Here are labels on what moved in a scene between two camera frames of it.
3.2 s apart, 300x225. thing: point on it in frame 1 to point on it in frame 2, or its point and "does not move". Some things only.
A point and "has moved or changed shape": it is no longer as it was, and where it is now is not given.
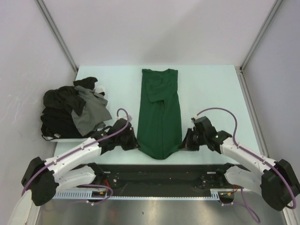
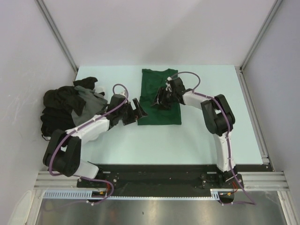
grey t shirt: x=94 y=113 does not move
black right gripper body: x=194 y=139 to x=168 y=97
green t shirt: x=159 y=128 has moved or changed shape
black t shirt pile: x=59 y=104 does not move
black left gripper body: x=127 y=142 to x=127 y=115
